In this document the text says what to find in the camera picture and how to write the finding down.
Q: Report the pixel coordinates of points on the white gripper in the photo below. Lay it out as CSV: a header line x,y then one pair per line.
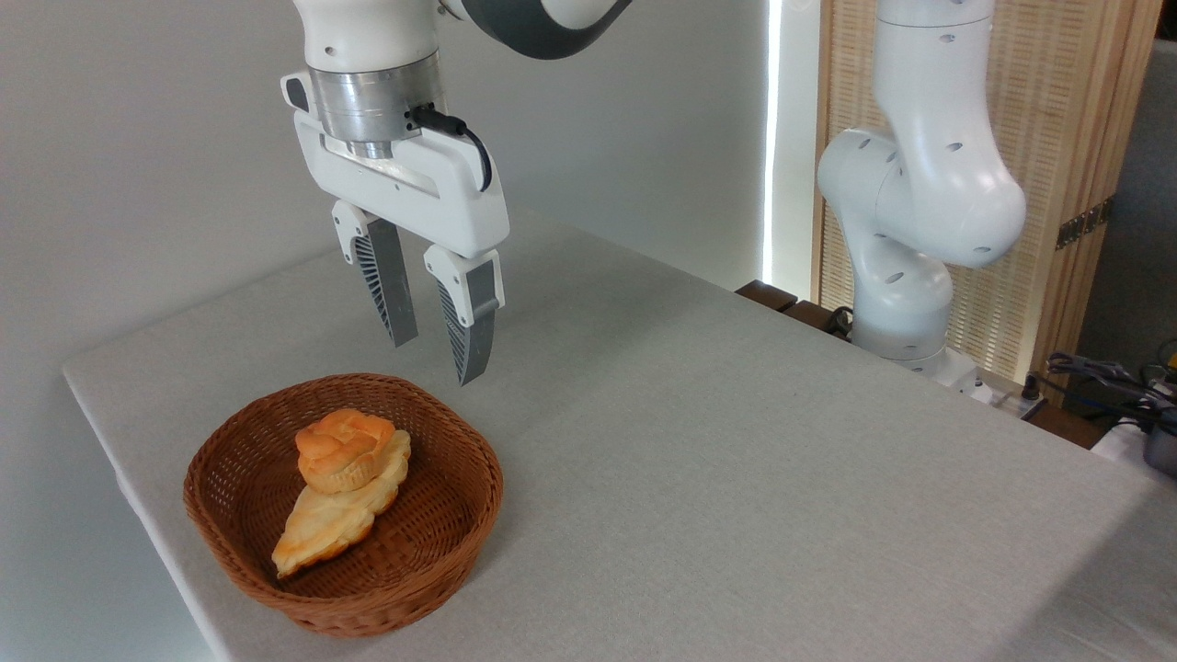
x,y
441,198

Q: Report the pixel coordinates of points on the round orange bread roll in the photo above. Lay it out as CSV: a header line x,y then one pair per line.
x,y
340,450

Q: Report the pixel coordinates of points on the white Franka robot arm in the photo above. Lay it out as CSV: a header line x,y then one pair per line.
x,y
929,184

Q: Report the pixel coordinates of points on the long pale leaf-shaped bread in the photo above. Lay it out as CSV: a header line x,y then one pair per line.
x,y
322,529

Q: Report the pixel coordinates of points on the brown wicker basket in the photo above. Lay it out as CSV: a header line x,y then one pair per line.
x,y
432,542

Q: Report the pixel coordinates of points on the dark brown wooden block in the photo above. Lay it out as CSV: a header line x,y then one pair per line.
x,y
809,317
766,295

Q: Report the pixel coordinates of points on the grey tablecloth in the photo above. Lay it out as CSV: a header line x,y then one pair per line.
x,y
736,478

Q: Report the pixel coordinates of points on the white vertical light strip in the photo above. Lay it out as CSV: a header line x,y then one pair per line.
x,y
771,138

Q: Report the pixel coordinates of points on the black power plug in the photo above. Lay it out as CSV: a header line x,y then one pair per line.
x,y
1032,386

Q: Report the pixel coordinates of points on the dark metal screen hinge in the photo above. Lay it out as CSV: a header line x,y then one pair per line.
x,y
1085,223

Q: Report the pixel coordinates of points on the wooden slatted folding screen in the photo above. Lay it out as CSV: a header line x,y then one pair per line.
x,y
1057,92

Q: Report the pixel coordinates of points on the grey metal container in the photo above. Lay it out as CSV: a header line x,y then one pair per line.
x,y
1162,450

